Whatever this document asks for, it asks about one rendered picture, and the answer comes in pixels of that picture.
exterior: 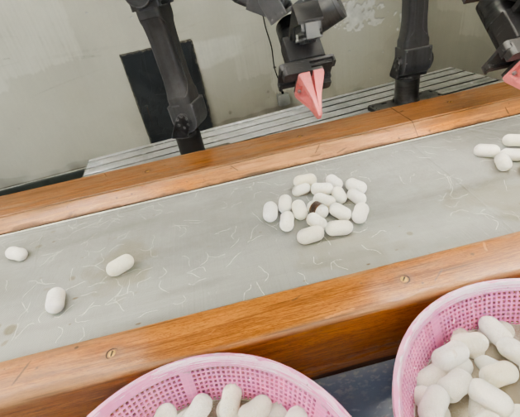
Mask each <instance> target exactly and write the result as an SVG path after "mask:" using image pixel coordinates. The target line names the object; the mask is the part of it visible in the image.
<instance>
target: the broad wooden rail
mask: <svg viewBox="0 0 520 417"><path fill-rule="evenodd" d="M518 114H520V89H517V88H515V87H513V86H512V85H510V84H507V83H505V82H502V83H497V84H491V85H487V86H484V87H479V88H476V89H469V90H466V91H461V92H458V93H451V94H447V95H443V96H440V97H435V98H429V99H425V100H422V101H417V102H414V103H407V104H404V105H399V106H396V107H392V108H386V109H381V110H378V111H374V112H370V113H363V114H360V115H356V116H352V117H345V118H342V119H338V120H334V121H330V122H324V123H320V124H316V125H312V126H308V127H302V128H298V129H294V130H290V131H286V132H280V133H276V134H272V135H268V136H264V137H258V138H254V139H250V140H246V141H240V142H236V143H232V144H228V145H225V146H218V147H214V148H212V149H208V150H203V151H196V152H192V153H188V154H185V155H181V156H174V157H170V158H167V159H163V160H159V161H152V162H149V163H145V164H141V165H134V166H131V167H127V168H123V169H119V170H113V171H108V172H105V173H101V174H97V175H90V176H87V177H83V178H79V179H76V180H69V181H65V182H61V183H58V184H53V185H47V186H43V187H39V188H35V189H29V190H25V191H21V192H17V193H14V194H7V195H3V196H0V236H1V235H4V234H8V233H11V232H18V231H21V230H26V229H29V228H35V227H39V226H43V225H46V224H51V223H57V222H61V221H64V220H68V219H71V218H78V217H82V216H86V215H89V214H93V213H100V212H103V211H107V210H111V209H117V208H121V207H125V206H128V205H132V204H138V203H142V202H146V201H150V200H153V199H160V198H164V197H167V196H171V195H175V194H181V193H185V192H189V191H192V190H196V189H202V188H207V187H210V186H214V185H220V184H224V183H227V182H232V181H235V180H241V179H245V178H249V177H252V176H257V175H263V174H267V173H270V172H274V171H277V170H284V169H288V168H292V167H295V166H299V165H306V164H309V163H313V162H317V161H323V160H327V159H331V158H334V157H338V156H344V155H348V154H352V153H356V152H359V151H366V150H369V149H373V148H377V147H381V146H387V145H391V144H394V143H398V142H402V141H408V140H412V139H416V138H419V137H426V136H430V135H433V134H437V133H441V132H447V131H451V130H455V129H458V128H462V127H468V126H473V125H476V124H480V123H483V122H490V121H493V120H498V119H501V118H505V117H511V116H515V115H518Z"/></svg>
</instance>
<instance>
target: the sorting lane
mask: <svg viewBox="0 0 520 417"><path fill-rule="evenodd" d="M508 134H520V114H518V115H515V116H511V117H505V118H501V119H498V120H493V121H490V122H483V123H480V124H476V125H473V126H468V127H462V128H458V129H455V130H451V131H447V132H441V133H437V134H433V135H430V136H426V137H419V138H416V139H412V140H408V141H402V142H398V143H394V144H391V145H387V146H381V147H377V148H373V149H369V150H366V151H359V152H356V153H352V154H348V155H344V156H338V157H334V158H331V159H327V160H323V161H317V162H313V163H309V164H306V165H299V166H295V167H292V168H288V169H284V170H277V171H274V172H270V173H267V174H263V175H257V176H252V177H249V178H245V179H241V180H235V181H232V182H227V183H224V184H220V185H214V186H210V187H207V188H202V189H196V190H192V191H189V192H185V193H181V194H175V195H171V196H167V197H164V198H160V199H153V200H150V201H146V202H142V203H138V204H132V205H128V206H125V207H121V208H115V209H111V210H107V211H103V212H100V213H93V214H89V215H86V216H82V217H78V218H71V219H68V220H64V221H61V222H57V223H51V224H46V225H43V226H39V227H35V228H29V229H26V230H21V231H18V232H11V233H8V234H4V235H1V236H0V362H4V361H7V360H11V359H14V358H18V357H24V356H27V355H31V354H34V353H38V352H44V351H47V350H51V349H54V348H60V347H63V346H66V345H70V344H73V343H79V342H82V341H86V340H89V339H93V338H99V337H102V336H106V335H109V334H113V333H119V332H122V331H126V330H129V329H133V328H139V327H142V326H146V325H149V324H155V323H158V322H162V321H165V320H169V319H174V318H178V317H181V316H185V315H188V314H194V313H197V312H201V311H204V310H208V309H214V308H217V307H221V306H224V305H228V304H234V303H237V302H241V301H244V300H250V299H254V298H257V297H261V296H264V295H270V294H273V293H277V292H280V291H283V290H289V289H292V288H296V287H299V286H303V285H309V284H312V283H316V282H319V281H323V280H329V279H332V278H336V277H339V276H345V275H349V274H352V273H356V272H359V271H365V270H369V269H372V268H375V267H379V266H385V265H388V264H391V263H395V262H398V261H404V260H407V259H411V258H414V257H418V256H424V255H427V254H431V253H434V252H440V251H444V250H447V249H451V248H454V247H460V246H464V245H467V244H471V243H474V242H480V241H483V240H487V239H490V238H494V237H499V236H503V235H506V234H509V233H513V232H519V231H520V161H512V163H513V166H512V167H511V169H509V170H506V171H501V170H499V169H498V168H497V167H496V164H495V163H494V157H480V156H476V155H475V154H474V148H475V146H477V145H479V144H493V145H497V146H498V147H499V148H500V151H501V150H503V149H505V148H513V149H520V146H505V145H504V144H503V143H502V140H503V137H504V136H506V135H508ZM306 174H314V175H315V176H316V177H317V183H326V177H327V176H328V175H335V176H336V177H338V178H339V179H341V180H342V182H343V186H342V188H343V189H344V191H345V193H346V196H347V192H348V189H347V188H346V181H347V180H348V179H350V178H354V179H357V180H360V181H363V182H365V184H366V185H367V190H366V191H365V193H364V194H365V196H366V202H365V204H367V205H368V206H369V213H368V215H367V219H366V220H365V222H364V223H355V222H354V221H353V220H352V217H351V218H350V219H349V221H350V222H351V223H352V224H353V230H352V232H351V233H349V234H347V235H340V236H330V235H328V234H327V232H326V230H324V237H323V238H322V240H320V241H317V242H313V243H310V244H307V245H303V244H301V243H299V242H298V240H297V234H298V232H299V231H300V230H301V229H304V228H308V227H311V226H310V225H308V223H307V218H305V219H304V220H298V219H296V218H295V217H294V221H293V222H294V226H293V229H292V230H291V231H289V232H285V231H283V230H282V229H281V228H280V226H279V223H280V215H281V212H280V211H279V209H278V216H277V218H276V220H274V221H273V222H271V223H270V222H267V221H265V220H264V218H263V208H264V205H265V204H266V203H267V202H269V201H272V202H274V203H276V204H277V207H278V205H279V198H280V196H282V195H284V194H287V195H289V196H290V197H291V199H292V203H293V201H295V200H297V199H300V200H302V201H303V202H304V203H305V205H306V207H307V206H308V203H309V202H310V201H313V196H314V194H312V192H311V191H310V192H309V193H308V194H305V195H302V196H299V197H296V196H294V195H293V193H292V189H293V187H294V184H293V180H294V178H295V177H296V176H298V175H306ZM9 247H21V248H25V249H26V250H27V252H28V256H27V258H26V259H25V260H23V261H15V260H10V259H8V258H7V257H6V255H5V251H6V250H7V249H8V248H9ZM124 254H129V255H131V256H132V257H133V259H134V265H133V267H132V268H130V269H129V270H127V271H125V272H123V273H121V274H120V275H119V276H110V275H109V274H108V273H107V272H106V267H107V264H108V263H109V262H111V261H113V260H115V259H116V258H118V257H120V256H121V255H124ZM55 287H60V288H62V289H64V291H65V293H66V296H65V302H64V308H63V309H62V310H61V311H60V312H59V313H57V314H50V313H48V312H47V311H46V310H45V301H46V296H47V293H48V291H49V290H51V289H52V288H55Z"/></svg>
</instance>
